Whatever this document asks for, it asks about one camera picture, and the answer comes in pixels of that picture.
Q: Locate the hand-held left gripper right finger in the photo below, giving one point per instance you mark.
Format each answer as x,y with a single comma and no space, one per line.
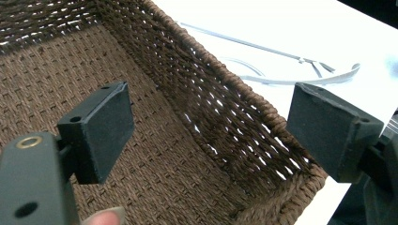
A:
328,134

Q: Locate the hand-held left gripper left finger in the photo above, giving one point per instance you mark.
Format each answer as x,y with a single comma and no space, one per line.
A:
97,134

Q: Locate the brown woven basket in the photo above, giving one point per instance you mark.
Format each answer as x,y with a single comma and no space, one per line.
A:
162,125

